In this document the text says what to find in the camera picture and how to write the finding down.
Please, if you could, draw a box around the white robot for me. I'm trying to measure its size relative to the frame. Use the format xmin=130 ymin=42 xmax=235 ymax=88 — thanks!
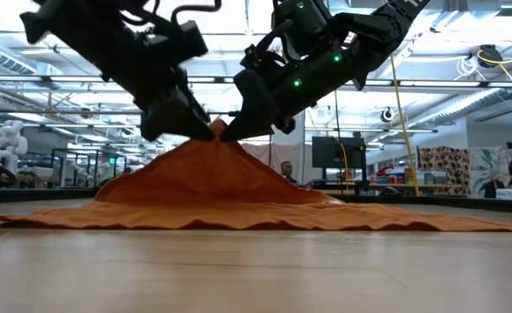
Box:
xmin=0 ymin=120 xmax=29 ymax=175

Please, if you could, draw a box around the shelf with colourful boxes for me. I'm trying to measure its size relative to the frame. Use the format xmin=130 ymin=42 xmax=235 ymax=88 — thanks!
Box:
xmin=366 ymin=164 xmax=420 ymax=188

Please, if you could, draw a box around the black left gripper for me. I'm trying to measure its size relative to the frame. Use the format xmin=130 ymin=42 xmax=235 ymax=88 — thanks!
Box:
xmin=101 ymin=25 xmax=216 ymax=143

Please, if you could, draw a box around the floral patterned cloth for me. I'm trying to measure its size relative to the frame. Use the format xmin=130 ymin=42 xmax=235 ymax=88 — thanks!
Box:
xmin=469 ymin=146 xmax=512 ymax=199

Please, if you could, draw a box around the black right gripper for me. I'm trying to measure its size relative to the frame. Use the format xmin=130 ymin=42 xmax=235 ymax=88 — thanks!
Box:
xmin=218 ymin=42 xmax=357 ymax=143

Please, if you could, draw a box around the orange towel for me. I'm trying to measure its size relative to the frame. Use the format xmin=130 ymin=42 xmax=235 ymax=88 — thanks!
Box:
xmin=0 ymin=117 xmax=512 ymax=232

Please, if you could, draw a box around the black monitor on stand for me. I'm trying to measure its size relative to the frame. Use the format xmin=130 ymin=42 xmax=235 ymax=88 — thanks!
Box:
xmin=311 ymin=136 xmax=368 ymax=195

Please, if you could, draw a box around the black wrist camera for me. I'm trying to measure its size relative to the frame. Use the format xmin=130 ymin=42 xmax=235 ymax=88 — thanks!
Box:
xmin=175 ymin=19 xmax=209 ymax=60
xmin=243 ymin=42 xmax=285 ymax=73

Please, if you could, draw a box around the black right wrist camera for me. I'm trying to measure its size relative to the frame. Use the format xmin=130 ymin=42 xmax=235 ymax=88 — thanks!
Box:
xmin=243 ymin=42 xmax=285 ymax=73

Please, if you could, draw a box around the pink hanging cloth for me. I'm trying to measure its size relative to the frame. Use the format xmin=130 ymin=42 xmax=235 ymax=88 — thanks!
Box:
xmin=242 ymin=142 xmax=303 ymax=183

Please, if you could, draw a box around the brown patterned cloth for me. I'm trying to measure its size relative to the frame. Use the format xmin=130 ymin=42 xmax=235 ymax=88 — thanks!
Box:
xmin=416 ymin=146 xmax=472 ymax=196

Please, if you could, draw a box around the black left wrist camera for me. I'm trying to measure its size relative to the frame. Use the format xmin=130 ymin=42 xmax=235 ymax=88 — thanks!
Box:
xmin=175 ymin=19 xmax=209 ymax=60

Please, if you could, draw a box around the yellow cable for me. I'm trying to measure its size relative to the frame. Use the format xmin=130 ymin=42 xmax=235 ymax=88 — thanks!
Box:
xmin=389 ymin=56 xmax=421 ymax=197

